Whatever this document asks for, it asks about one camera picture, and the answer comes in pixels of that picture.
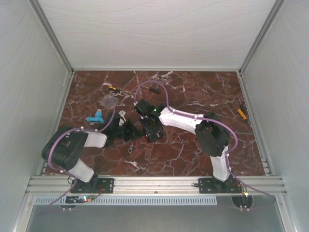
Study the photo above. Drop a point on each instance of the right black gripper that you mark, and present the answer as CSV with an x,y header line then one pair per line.
x,y
156,128

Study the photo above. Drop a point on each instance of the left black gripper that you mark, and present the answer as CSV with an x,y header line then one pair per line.
x,y
133,131

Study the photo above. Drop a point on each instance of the black fuse box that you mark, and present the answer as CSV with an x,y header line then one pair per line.
x,y
154,135

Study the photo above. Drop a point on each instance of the clear plastic fuse box lid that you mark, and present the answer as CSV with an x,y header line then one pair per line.
x,y
109,101

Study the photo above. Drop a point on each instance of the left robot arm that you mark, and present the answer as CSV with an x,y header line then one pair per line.
x,y
63,151

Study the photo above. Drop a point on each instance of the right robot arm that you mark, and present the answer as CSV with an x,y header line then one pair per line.
x,y
212,136

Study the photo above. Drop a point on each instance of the silver combination wrench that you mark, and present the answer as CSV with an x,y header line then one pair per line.
x,y
131,147

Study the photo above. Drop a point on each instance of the yellow black small screwdriver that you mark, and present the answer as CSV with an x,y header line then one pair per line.
x,y
111,88

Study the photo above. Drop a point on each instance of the thin black screwdriver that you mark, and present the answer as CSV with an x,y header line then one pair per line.
x,y
242,107

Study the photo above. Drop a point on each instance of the black handle screwdriver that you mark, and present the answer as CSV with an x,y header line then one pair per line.
x,y
152,89

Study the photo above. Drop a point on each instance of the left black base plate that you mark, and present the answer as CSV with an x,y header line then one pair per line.
x,y
95,186

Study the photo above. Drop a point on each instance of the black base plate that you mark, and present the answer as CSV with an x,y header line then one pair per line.
x,y
212,185
95,186

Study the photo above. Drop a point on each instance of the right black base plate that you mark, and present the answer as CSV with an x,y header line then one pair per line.
x,y
212,185

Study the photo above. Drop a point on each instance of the orange handle screwdriver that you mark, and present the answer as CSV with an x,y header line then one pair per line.
x,y
242,114

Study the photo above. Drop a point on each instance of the grey slotted cable duct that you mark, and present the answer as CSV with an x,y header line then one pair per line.
x,y
140,200

